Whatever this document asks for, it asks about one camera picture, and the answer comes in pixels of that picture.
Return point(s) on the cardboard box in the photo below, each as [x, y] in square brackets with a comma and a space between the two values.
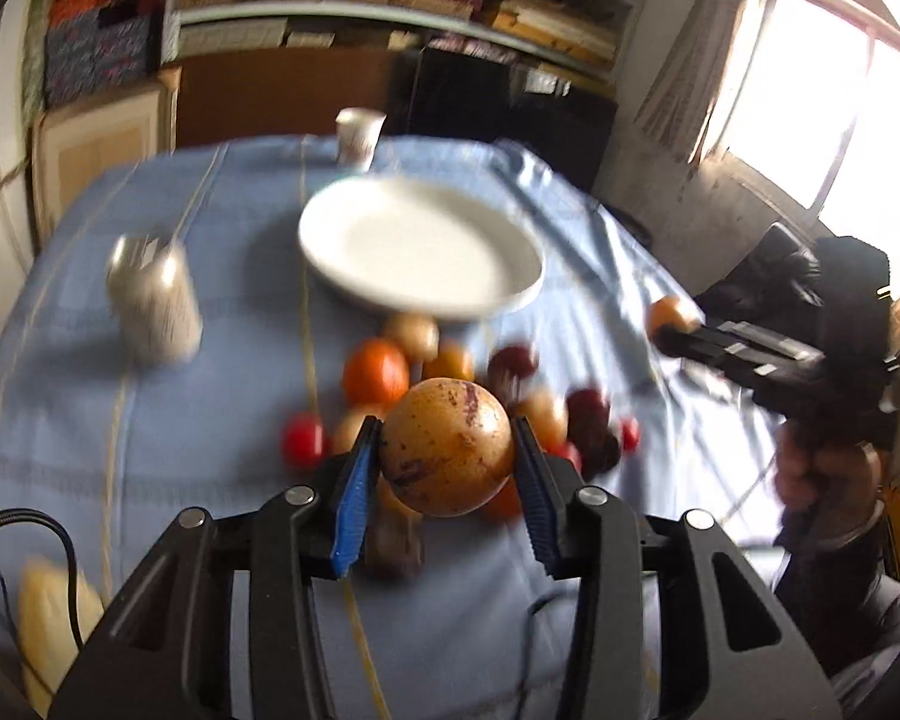
[73, 145]

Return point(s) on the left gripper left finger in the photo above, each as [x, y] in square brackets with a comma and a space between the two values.
[162, 647]

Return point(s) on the tan round fruit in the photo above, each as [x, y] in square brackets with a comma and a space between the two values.
[416, 335]

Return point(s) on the white beverage can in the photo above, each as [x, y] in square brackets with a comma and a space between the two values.
[152, 293]

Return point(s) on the right hand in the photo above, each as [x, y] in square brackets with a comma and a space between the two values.
[830, 490]

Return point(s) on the small red tomato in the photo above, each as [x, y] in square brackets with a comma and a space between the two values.
[303, 442]

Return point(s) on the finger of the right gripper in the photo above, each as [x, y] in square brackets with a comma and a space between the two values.
[739, 346]

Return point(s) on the bright window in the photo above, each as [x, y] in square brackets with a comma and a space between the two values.
[812, 117]

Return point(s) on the small orange fruit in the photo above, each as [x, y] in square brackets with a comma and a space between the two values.
[672, 313]

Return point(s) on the yellow sponge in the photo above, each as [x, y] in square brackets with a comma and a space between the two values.
[45, 637]

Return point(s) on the large orange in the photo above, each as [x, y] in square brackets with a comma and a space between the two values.
[377, 373]

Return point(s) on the dark brown chestnut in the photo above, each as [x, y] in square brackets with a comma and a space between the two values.
[393, 548]

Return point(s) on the blue checked tablecloth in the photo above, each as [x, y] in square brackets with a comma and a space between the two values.
[113, 451]

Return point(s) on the dark purple plum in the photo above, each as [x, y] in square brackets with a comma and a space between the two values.
[509, 368]

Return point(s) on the white paper cup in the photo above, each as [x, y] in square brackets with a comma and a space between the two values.
[358, 131]

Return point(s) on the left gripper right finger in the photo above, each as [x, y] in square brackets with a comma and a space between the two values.
[728, 649]

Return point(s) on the white oval plate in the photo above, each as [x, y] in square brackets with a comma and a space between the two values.
[408, 245]

